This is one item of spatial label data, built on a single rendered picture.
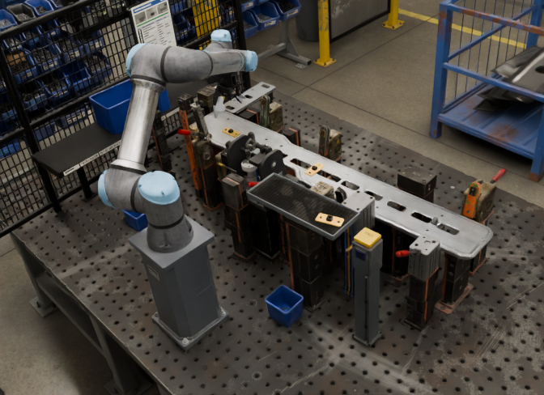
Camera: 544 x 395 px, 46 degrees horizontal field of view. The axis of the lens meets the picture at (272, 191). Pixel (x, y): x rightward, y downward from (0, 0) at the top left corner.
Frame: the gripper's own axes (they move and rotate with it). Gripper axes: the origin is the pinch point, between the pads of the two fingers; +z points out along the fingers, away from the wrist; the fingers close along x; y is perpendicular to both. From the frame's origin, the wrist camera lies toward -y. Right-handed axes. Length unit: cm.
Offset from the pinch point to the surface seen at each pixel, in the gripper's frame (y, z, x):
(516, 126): 45, 93, 197
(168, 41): -55, -11, 16
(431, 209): 95, 10, 6
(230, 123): -5.6, 11.1, 5.1
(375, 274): 99, 9, -33
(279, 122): 7.6, 14.7, 22.5
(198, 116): 1.6, -6.1, -16.7
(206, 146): 2.8, 8.5, -16.2
